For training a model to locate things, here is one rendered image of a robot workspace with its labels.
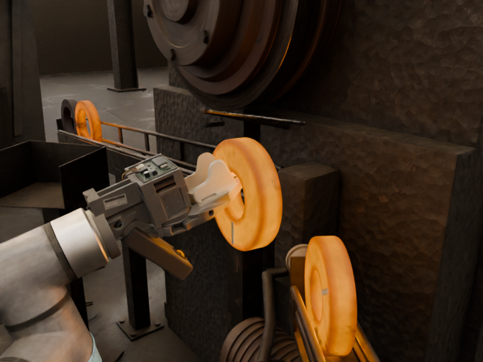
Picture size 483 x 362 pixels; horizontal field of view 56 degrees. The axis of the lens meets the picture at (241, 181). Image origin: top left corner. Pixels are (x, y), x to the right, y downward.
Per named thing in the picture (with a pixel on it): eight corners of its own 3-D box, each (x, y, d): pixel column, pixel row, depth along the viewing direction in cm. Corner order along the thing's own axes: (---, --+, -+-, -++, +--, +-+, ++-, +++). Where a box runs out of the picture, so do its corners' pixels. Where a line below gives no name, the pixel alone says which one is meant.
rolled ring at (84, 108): (88, 159, 175) (95, 158, 177) (96, 131, 161) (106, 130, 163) (72, 121, 181) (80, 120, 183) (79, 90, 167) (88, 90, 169)
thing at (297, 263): (335, 318, 72) (338, 254, 70) (336, 320, 71) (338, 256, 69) (288, 319, 72) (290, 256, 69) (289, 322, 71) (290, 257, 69)
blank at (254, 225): (226, 131, 69) (205, 133, 68) (284, 146, 56) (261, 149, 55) (228, 226, 73) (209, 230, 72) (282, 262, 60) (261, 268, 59)
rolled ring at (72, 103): (72, 98, 176) (80, 98, 178) (57, 99, 191) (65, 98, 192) (79, 146, 180) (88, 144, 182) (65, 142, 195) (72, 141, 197)
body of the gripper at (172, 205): (187, 166, 54) (89, 210, 50) (205, 225, 58) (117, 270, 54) (164, 150, 60) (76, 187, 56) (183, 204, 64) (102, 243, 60)
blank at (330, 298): (331, 351, 67) (308, 352, 67) (321, 246, 71) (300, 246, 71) (364, 359, 52) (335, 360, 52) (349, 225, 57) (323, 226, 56)
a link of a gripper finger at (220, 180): (251, 149, 59) (188, 177, 55) (261, 187, 61) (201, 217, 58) (240, 142, 61) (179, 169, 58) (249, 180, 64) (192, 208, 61)
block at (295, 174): (308, 264, 98) (314, 158, 91) (336, 279, 93) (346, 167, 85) (271, 280, 92) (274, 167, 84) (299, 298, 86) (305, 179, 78)
